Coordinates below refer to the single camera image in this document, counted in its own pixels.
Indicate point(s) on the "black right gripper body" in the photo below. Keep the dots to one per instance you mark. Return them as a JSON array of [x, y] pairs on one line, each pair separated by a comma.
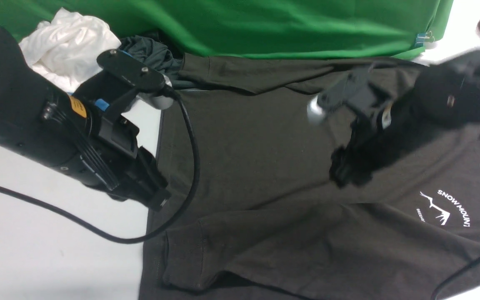
[[442, 99]]

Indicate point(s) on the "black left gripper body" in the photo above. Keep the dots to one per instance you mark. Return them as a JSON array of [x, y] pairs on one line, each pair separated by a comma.
[[73, 134]]

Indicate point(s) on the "gray long sleeve shirt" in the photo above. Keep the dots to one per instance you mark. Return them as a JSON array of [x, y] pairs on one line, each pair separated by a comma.
[[267, 223]]

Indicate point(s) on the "white crumpled shirt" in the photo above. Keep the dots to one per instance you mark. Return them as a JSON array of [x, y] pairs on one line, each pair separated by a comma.
[[65, 50]]

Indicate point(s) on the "dark teal crumpled shirt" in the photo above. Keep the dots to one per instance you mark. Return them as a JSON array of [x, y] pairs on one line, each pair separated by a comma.
[[156, 55]]

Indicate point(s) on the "blue binder clip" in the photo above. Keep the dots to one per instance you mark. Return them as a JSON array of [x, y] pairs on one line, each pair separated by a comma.
[[422, 38]]

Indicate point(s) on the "green backdrop cloth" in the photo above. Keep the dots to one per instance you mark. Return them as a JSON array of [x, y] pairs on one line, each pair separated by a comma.
[[266, 29]]

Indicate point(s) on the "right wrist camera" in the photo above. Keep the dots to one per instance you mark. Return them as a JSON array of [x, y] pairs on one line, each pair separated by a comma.
[[354, 91]]

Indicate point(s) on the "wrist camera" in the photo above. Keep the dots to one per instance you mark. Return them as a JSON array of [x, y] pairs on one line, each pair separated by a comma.
[[354, 91], [133, 80]]

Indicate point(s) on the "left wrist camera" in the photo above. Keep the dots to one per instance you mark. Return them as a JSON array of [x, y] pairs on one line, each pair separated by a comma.
[[133, 80]]

